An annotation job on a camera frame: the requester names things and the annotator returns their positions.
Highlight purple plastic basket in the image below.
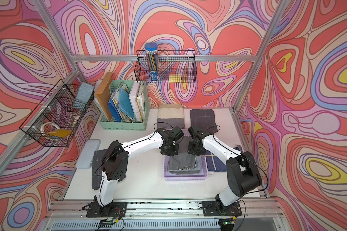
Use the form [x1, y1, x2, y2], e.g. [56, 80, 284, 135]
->
[163, 130, 208, 181]

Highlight navy striped pillowcase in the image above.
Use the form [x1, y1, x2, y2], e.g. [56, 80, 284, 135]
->
[205, 151, 227, 172]

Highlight dark grid pillowcase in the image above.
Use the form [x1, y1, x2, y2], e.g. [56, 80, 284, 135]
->
[92, 149, 106, 190]
[190, 109, 219, 133]

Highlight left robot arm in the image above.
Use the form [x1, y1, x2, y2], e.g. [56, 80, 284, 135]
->
[96, 127, 184, 207]

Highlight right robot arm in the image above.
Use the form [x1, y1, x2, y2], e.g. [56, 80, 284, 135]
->
[188, 126, 262, 211]

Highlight dark grid folded pillowcase back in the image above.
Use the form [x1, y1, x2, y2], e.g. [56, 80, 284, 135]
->
[190, 109, 219, 133]

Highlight beige grey folded pillowcase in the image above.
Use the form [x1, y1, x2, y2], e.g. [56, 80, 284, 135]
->
[157, 104, 185, 129]

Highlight yellow pad in basket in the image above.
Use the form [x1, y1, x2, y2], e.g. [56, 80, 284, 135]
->
[48, 129, 72, 139]

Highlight green file organizer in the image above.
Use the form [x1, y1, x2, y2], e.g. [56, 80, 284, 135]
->
[100, 80, 150, 131]

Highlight blue folder in organizer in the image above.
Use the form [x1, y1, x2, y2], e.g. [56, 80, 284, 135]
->
[108, 98, 122, 122]

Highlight white binder in organizer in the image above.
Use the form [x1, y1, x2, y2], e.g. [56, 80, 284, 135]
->
[129, 81, 142, 122]

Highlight yellow sticky notes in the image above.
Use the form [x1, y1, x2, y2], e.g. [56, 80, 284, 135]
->
[169, 74, 182, 83]

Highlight light blue pencil case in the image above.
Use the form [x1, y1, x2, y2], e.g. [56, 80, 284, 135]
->
[76, 139, 101, 169]

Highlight brown envelope folder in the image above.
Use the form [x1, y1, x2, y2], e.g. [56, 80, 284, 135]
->
[94, 72, 112, 122]

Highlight grey blue sponge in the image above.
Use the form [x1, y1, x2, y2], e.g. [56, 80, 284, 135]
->
[73, 82, 94, 111]

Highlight blue pencil tube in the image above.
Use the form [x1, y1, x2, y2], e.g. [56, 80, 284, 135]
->
[145, 42, 159, 82]

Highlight white tape roll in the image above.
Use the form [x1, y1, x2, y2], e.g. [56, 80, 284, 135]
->
[40, 122, 60, 134]

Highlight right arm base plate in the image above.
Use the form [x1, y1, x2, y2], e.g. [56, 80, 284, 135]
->
[200, 201, 243, 218]

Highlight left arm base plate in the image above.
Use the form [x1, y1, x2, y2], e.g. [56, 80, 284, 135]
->
[82, 201, 127, 218]

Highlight black wire basket back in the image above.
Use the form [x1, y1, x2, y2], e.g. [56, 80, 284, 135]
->
[134, 49, 197, 83]

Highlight black wire basket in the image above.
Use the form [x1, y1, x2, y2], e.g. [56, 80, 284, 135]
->
[134, 49, 197, 83]
[20, 80, 94, 147]

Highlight black wire basket left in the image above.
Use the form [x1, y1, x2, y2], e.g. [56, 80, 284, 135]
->
[20, 80, 94, 147]

